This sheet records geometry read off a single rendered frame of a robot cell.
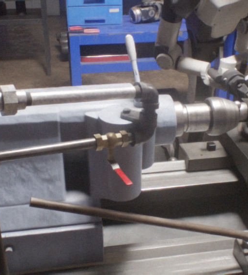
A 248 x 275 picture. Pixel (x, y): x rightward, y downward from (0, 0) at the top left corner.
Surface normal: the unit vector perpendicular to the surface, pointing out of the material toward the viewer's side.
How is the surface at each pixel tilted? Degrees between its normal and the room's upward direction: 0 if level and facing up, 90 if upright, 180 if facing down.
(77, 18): 90
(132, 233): 8
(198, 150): 0
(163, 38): 107
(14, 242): 90
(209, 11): 115
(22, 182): 70
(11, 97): 56
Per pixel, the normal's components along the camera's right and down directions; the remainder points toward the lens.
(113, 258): 0.12, -0.24
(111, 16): 0.16, 0.46
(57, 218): 0.14, -0.01
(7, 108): 0.44, 0.58
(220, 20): 0.41, 0.81
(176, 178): 0.00, -0.88
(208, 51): 0.08, 0.88
